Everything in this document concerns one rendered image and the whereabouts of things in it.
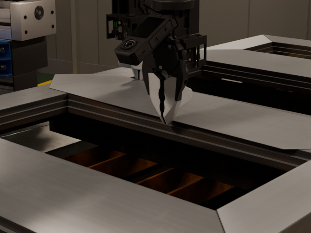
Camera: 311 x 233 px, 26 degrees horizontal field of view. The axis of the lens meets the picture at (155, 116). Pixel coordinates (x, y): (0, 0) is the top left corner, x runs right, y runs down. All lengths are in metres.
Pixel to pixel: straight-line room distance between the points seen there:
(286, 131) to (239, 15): 3.43
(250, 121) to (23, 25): 0.69
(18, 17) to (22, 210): 0.88
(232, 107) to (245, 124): 0.10
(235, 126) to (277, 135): 0.08
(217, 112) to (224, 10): 3.37
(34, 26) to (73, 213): 0.93
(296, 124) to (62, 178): 0.44
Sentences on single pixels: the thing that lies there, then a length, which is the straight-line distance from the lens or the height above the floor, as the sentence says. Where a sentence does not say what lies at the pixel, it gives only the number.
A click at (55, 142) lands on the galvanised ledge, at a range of 1.61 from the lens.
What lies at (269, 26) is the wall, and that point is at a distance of 4.47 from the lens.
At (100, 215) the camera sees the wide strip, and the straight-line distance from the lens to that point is 0.81.
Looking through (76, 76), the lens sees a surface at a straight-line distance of 1.51.
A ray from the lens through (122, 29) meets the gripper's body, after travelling 1.40.
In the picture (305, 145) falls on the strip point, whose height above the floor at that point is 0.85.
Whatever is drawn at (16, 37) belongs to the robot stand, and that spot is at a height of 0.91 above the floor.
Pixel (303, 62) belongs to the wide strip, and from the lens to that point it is 1.69.
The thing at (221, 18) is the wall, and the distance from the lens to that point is 4.59.
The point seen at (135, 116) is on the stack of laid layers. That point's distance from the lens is 1.24.
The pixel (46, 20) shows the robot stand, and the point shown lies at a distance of 1.72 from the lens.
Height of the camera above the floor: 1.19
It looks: 16 degrees down
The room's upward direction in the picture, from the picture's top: straight up
